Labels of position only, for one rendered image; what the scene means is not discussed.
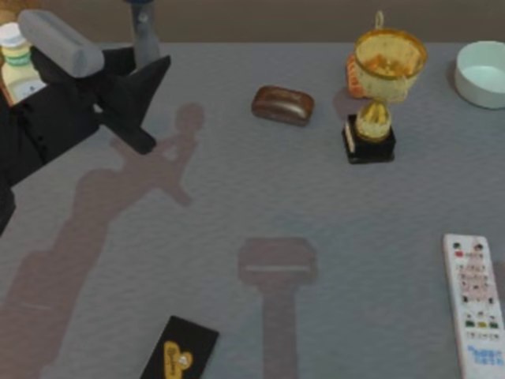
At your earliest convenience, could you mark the white-capped yellow bottle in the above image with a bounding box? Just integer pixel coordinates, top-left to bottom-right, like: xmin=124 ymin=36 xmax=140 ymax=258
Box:
xmin=0 ymin=22 xmax=47 ymax=102

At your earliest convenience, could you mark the brown glossy case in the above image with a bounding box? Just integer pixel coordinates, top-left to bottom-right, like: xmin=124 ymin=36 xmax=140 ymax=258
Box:
xmin=251 ymin=84 xmax=316 ymax=128

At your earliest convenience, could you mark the orange snack packet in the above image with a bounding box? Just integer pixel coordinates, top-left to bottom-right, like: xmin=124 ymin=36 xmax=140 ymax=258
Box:
xmin=346 ymin=53 xmax=374 ymax=99

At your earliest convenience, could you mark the gold trophy on black base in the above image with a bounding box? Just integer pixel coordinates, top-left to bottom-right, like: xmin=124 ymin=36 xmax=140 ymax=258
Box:
xmin=341 ymin=10 xmax=428 ymax=165

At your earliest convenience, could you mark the black card with yellow logo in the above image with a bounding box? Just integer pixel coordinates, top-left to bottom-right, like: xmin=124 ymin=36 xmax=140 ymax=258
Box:
xmin=138 ymin=314 xmax=220 ymax=379

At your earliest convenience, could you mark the white bowl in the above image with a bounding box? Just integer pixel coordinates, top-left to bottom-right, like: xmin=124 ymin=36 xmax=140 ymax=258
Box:
xmin=453 ymin=40 xmax=505 ymax=111

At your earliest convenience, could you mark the white remote control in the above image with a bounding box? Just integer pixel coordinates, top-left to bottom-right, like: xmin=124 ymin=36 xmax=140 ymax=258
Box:
xmin=442 ymin=232 xmax=505 ymax=379

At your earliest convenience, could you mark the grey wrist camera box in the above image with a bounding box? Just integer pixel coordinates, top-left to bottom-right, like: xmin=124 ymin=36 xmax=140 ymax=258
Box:
xmin=17 ymin=9 xmax=106 ymax=78

